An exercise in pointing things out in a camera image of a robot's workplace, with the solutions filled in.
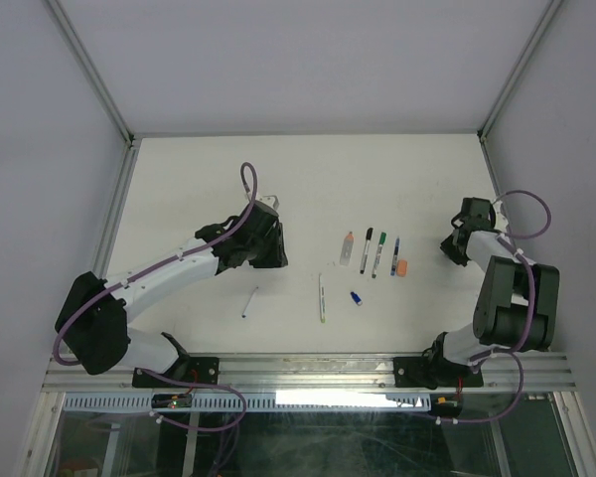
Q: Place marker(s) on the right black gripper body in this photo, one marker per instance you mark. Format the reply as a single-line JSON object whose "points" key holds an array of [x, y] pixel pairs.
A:
{"points": [[452, 250]]}

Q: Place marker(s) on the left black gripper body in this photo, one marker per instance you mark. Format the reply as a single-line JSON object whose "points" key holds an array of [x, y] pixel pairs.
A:
{"points": [[267, 252]]}

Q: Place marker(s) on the white pen blue tip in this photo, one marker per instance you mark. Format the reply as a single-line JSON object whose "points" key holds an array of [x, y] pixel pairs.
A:
{"points": [[247, 305]]}

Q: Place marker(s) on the white pen clear cap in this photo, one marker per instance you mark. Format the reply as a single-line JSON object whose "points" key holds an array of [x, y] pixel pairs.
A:
{"points": [[322, 299]]}

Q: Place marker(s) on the white marker green end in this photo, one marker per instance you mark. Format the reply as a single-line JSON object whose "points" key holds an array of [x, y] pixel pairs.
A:
{"points": [[366, 249]]}

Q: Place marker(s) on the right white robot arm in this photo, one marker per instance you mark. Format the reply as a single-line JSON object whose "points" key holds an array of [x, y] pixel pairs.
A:
{"points": [[516, 307]]}

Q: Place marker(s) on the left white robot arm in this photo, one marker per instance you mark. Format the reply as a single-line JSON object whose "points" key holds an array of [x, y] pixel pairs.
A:
{"points": [[95, 319]]}

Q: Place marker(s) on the orange pen cap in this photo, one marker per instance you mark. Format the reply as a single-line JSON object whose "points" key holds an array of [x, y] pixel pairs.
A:
{"points": [[401, 268]]}

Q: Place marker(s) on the blue white pen cap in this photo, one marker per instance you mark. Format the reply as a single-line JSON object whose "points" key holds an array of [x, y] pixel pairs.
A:
{"points": [[356, 298]]}

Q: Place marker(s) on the orange tip clear marker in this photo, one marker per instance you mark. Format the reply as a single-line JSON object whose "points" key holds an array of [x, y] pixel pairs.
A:
{"points": [[347, 249]]}

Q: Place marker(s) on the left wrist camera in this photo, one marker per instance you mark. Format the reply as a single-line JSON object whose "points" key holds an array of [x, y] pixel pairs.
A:
{"points": [[271, 201]]}

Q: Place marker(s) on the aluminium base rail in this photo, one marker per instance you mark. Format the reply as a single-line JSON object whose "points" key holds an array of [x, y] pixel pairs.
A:
{"points": [[267, 372]]}

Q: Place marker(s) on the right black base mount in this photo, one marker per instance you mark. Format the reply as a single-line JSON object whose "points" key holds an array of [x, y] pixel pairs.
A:
{"points": [[421, 372]]}

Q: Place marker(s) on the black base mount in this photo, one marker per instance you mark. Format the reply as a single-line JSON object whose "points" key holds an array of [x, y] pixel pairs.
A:
{"points": [[187, 370], [421, 372]]}

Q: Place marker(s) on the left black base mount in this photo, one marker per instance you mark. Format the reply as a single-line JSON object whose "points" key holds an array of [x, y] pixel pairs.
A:
{"points": [[187, 370]]}

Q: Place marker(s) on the slotted cable duct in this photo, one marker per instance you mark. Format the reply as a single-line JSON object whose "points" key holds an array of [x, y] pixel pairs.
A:
{"points": [[278, 401]]}

